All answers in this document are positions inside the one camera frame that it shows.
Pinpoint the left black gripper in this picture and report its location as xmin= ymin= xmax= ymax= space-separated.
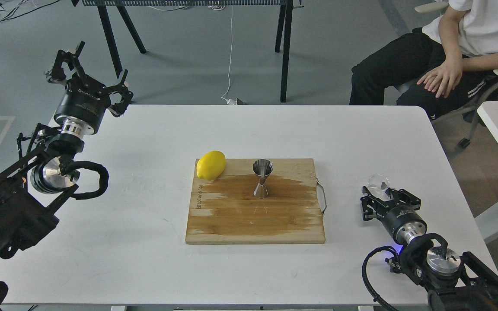
xmin=45 ymin=41 xmax=134 ymax=136

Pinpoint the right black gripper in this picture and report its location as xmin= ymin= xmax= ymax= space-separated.
xmin=360 ymin=186 xmax=427 ymax=246

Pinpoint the clear glass measuring cup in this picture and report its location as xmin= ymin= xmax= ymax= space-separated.
xmin=367 ymin=175 xmax=391 ymax=201

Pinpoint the steel double jigger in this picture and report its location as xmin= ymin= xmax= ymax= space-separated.
xmin=252 ymin=159 xmax=273 ymax=199

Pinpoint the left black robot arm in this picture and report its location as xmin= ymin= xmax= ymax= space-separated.
xmin=0 ymin=41 xmax=133 ymax=306

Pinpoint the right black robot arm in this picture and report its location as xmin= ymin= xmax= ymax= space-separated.
xmin=360 ymin=187 xmax=498 ymax=311

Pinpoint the person's hand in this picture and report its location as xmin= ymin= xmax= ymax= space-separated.
xmin=416 ymin=58 xmax=463 ymax=98

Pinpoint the yellow lemon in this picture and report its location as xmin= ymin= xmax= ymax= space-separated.
xmin=196 ymin=150 xmax=227 ymax=181

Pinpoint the seated person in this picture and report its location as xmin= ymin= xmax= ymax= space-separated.
xmin=349 ymin=0 xmax=498 ymax=120

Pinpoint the wooden cutting board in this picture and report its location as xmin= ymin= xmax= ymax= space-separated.
xmin=185 ymin=158 xmax=326 ymax=245

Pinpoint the office chair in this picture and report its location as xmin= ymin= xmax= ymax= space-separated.
xmin=395 ymin=0 xmax=498 ymax=149

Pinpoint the white hanging cable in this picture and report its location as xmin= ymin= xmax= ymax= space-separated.
xmin=221 ymin=5 xmax=247 ymax=106

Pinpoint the black metal frame table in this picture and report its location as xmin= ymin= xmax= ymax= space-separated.
xmin=71 ymin=0 xmax=300 ymax=104

